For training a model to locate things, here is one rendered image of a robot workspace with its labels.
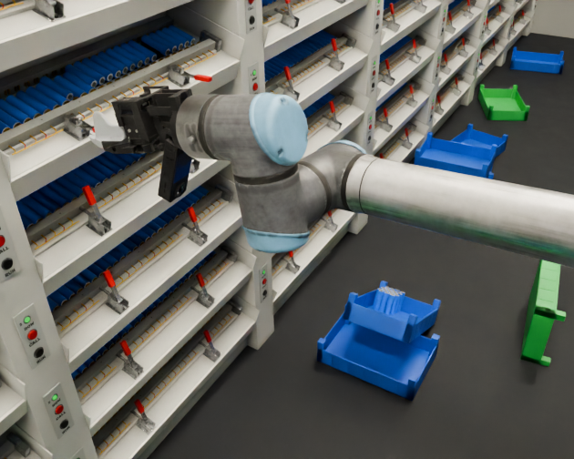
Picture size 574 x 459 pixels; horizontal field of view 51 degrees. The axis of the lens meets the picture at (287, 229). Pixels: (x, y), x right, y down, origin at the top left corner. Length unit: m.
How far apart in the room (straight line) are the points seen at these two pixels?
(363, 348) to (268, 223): 1.11
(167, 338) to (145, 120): 0.70
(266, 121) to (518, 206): 0.32
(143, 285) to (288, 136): 0.65
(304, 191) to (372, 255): 1.41
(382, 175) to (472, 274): 1.39
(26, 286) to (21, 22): 0.41
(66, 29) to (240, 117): 0.35
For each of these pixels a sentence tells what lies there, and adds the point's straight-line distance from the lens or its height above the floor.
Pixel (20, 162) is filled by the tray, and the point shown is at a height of 0.91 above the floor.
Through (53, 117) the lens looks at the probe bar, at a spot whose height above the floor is 0.94.
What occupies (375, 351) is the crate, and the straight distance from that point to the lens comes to 1.88.
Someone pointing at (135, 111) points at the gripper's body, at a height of 1.00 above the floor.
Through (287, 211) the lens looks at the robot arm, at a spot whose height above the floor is 0.90.
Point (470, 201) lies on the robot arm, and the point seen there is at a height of 0.94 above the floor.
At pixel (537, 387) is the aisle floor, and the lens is 1.90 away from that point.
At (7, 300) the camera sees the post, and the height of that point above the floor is 0.72.
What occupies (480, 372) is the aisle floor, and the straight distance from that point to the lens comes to 1.89.
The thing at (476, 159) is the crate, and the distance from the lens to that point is 2.77.
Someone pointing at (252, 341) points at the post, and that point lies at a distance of 1.86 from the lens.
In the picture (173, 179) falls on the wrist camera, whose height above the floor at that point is 0.89.
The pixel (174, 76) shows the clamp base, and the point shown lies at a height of 0.92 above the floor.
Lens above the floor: 1.35
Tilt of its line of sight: 35 degrees down
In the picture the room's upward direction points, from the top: 1 degrees counter-clockwise
